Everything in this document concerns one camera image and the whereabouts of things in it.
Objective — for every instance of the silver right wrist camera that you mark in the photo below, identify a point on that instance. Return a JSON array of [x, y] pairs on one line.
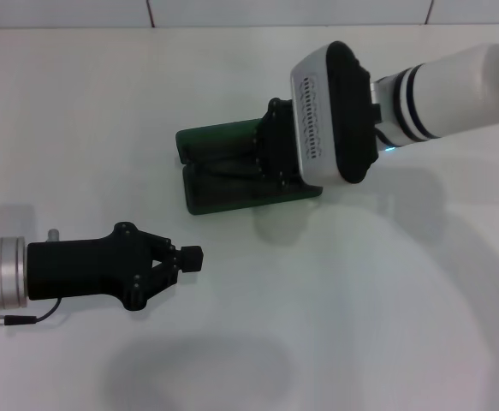
[[317, 128]]

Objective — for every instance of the green glasses case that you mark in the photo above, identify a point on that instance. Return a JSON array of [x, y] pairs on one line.
[[215, 207]]

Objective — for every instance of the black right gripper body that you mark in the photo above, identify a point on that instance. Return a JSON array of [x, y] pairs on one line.
[[277, 145]]

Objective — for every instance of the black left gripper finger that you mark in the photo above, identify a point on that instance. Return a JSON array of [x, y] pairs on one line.
[[191, 265], [192, 253]]

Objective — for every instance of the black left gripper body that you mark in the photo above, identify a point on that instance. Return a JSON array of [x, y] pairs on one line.
[[82, 269]]

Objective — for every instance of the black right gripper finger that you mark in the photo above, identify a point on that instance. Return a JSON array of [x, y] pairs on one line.
[[245, 174], [240, 159]]

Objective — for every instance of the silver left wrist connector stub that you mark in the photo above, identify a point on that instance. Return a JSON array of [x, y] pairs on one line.
[[53, 235]]

